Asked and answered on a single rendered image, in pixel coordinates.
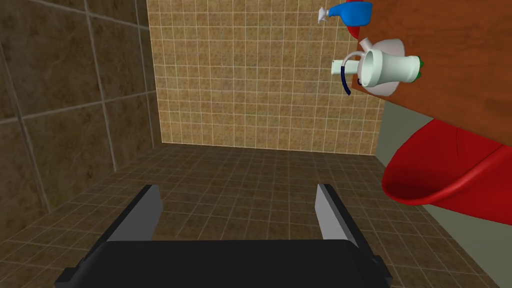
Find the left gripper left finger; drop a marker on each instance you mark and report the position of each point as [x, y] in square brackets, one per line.
[140, 218]

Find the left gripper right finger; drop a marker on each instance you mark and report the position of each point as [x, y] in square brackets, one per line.
[330, 218]

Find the white faucet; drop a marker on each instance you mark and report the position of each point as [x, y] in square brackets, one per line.
[384, 68]

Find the blue spray bottle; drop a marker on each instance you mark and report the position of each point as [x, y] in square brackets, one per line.
[352, 14]

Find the red basin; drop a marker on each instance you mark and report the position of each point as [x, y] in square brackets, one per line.
[444, 172]

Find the brown wooden cabinet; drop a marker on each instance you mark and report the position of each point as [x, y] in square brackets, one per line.
[460, 52]

